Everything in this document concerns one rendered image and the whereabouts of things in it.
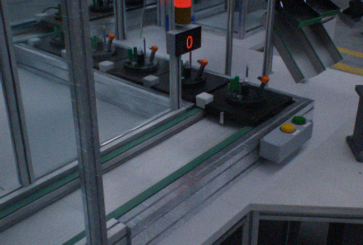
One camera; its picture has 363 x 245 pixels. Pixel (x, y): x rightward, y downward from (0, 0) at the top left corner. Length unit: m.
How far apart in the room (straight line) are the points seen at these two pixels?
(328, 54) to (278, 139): 0.65
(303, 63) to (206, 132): 0.51
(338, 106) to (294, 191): 0.63
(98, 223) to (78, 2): 0.42
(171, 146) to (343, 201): 0.52
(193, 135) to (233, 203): 0.30
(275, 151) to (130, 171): 0.42
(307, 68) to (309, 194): 0.60
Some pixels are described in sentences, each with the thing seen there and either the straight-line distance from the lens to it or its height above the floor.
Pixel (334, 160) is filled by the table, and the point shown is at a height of 0.86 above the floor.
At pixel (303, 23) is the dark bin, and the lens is 1.74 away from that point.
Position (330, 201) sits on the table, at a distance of 1.41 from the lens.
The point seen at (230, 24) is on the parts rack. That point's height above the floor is 1.16.
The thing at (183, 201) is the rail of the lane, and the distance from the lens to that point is 1.22.
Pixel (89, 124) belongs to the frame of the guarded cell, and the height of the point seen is 1.27.
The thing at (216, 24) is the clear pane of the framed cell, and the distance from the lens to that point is 2.77.
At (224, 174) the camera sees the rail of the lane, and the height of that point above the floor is 0.92.
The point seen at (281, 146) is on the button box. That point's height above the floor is 0.96.
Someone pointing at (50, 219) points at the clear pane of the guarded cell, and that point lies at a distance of 0.89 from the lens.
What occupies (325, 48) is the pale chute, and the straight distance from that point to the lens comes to 2.02.
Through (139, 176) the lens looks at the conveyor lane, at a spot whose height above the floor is 0.92.
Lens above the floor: 1.66
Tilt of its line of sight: 26 degrees down
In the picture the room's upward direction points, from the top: straight up
